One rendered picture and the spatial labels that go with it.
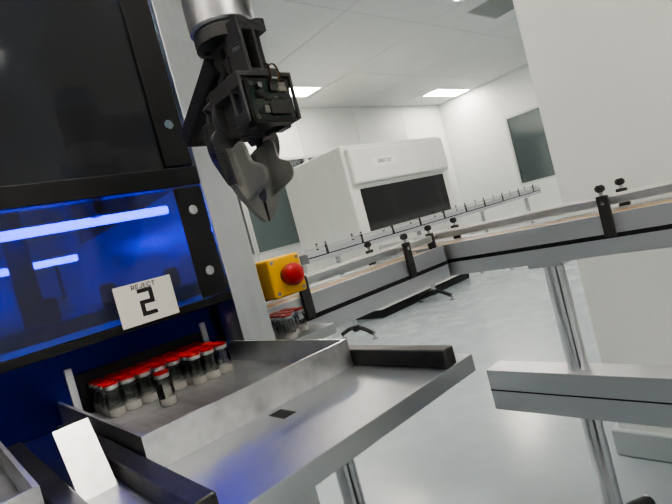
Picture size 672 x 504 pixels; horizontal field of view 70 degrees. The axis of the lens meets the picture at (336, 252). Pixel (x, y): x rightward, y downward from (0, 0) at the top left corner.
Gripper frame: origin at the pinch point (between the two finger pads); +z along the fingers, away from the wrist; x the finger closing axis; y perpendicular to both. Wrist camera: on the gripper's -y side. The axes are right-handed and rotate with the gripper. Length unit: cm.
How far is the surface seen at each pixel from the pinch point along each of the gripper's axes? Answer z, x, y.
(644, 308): 55, 143, -8
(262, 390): 18.8, -7.2, 1.9
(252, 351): 19.4, 5.6, -20.8
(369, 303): 23, 47, -35
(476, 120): -130, 796, -413
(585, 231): 19, 82, 3
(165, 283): 5.3, -3.7, -24.0
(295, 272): 9.4, 17.6, -20.5
